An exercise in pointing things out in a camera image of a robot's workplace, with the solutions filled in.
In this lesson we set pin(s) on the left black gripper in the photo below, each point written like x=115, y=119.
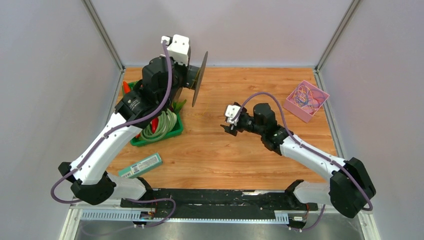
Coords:
x=184, y=69

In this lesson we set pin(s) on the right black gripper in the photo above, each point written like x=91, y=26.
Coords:
x=231, y=128

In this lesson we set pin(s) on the dark grey cable spool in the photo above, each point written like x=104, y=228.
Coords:
x=202, y=69

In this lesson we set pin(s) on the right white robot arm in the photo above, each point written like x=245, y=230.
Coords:
x=348, y=186

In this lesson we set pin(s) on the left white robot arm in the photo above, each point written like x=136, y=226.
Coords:
x=161, y=83

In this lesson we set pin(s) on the green leafy vegetable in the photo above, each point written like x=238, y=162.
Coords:
x=178, y=105

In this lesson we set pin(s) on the green long beans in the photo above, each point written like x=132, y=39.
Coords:
x=166, y=122

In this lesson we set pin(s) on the orange carrot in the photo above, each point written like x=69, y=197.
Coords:
x=126, y=87

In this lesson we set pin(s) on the red chili pepper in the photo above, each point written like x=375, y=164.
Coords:
x=154, y=124

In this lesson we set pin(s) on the green plastic tray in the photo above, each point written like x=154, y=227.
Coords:
x=177, y=130

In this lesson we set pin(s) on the pink plastic box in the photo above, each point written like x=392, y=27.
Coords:
x=305, y=101

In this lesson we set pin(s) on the teal rectangular box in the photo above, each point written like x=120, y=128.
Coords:
x=141, y=167

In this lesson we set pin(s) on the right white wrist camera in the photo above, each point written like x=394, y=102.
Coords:
x=230, y=114

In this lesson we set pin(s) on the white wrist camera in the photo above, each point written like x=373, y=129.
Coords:
x=178, y=47
x=230, y=114

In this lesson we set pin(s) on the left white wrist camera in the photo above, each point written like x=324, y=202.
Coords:
x=178, y=47

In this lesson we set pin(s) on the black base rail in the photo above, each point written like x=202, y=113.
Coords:
x=224, y=204

